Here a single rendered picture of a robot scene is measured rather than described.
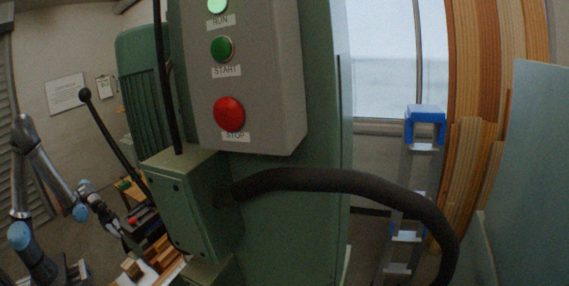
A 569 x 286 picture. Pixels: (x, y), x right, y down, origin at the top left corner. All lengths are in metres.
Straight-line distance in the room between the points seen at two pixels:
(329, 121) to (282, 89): 0.08
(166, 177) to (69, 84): 3.29
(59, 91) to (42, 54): 0.57
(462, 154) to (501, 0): 1.07
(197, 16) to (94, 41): 3.52
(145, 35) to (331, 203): 0.42
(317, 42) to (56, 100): 3.39
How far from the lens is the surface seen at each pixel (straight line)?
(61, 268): 1.13
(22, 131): 0.96
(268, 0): 0.18
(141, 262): 0.78
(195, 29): 0.22
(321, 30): 0.23
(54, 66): 3.53
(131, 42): 0.47
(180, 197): 0.27
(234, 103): 0.19
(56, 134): 3.50
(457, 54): 1.57
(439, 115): 1.01
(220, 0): 0.19
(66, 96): 3.50
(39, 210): 3.66
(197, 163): 0.26
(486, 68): 1.68
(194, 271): 0.44
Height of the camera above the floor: 1.40
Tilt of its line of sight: 17 degrees down
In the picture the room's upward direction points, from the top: 6 degrees counter-clockwise
